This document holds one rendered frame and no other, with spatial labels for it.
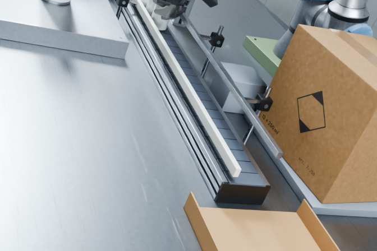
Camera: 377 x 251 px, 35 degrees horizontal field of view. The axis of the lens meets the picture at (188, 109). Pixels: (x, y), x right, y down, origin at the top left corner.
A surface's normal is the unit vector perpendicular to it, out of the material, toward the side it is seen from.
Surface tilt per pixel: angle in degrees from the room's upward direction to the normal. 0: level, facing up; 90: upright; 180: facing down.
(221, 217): 0
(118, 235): 0
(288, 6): 90
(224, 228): 0
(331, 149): 90
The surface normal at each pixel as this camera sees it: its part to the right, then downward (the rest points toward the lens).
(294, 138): -0.85, -0.05
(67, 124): 0.33, -0.82
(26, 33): 0.31, 0.55
